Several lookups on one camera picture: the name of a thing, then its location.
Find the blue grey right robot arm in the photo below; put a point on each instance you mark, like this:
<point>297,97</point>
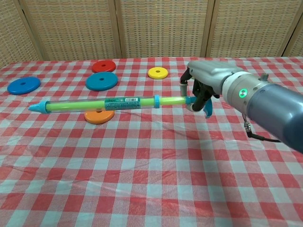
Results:
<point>272,106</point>

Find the green blue water pump toy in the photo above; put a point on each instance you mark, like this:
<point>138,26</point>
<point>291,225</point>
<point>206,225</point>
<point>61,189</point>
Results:
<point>94,104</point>

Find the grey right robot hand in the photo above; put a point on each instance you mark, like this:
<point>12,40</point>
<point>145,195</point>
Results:
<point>210,73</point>

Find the woven bamboo folding screen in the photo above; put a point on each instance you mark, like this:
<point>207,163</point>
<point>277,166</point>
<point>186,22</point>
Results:
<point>163,28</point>

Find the red white checkered tablecloth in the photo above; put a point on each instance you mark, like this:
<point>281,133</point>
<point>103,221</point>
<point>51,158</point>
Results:
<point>142,177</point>

